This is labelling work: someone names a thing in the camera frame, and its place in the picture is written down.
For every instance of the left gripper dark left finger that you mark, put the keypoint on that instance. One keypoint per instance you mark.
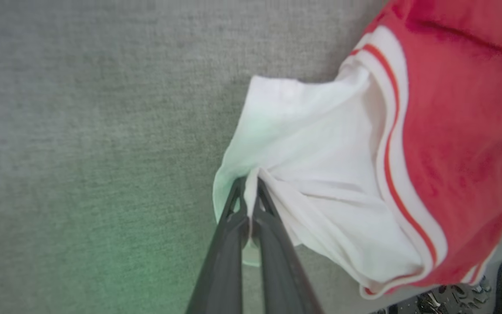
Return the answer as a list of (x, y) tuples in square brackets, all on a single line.
[(222, 257)]

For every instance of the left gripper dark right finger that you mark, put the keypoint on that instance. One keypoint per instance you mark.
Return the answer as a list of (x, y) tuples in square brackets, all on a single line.
[(281, 266)]

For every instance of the red and white garment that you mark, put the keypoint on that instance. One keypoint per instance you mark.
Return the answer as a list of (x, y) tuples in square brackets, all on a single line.
[(429, 131)]

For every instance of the grey fabric sofa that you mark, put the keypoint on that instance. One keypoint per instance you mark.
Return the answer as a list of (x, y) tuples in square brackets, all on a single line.
[(94, 152)]

